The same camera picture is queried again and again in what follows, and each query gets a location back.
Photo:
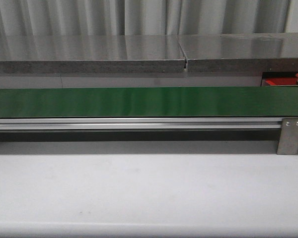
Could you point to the green conveyor belt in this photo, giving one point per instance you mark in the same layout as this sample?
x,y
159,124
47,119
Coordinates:
x,y
270,101

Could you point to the left grey stone slab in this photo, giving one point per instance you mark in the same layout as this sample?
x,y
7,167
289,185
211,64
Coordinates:
x,y
90,54

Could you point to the grey stone slab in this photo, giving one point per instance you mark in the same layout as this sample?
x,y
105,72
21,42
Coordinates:
x,y
256,52
90,54

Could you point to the right grey stone slab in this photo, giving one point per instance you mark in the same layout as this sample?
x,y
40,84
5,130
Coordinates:
x,y
256,52

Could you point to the red plastic bin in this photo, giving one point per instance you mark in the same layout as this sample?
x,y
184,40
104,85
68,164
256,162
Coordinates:
x,y
281,81

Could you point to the grey pleated curtain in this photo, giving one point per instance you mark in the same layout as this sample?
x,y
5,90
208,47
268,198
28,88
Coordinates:
x,y
141,17

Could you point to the steel conveyor support bracket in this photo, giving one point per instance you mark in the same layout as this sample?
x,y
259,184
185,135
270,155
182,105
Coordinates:
x,y
288,141

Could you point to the aluminium conveyor side rail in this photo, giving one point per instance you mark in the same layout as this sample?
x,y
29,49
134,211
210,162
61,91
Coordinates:
x,y
139,123

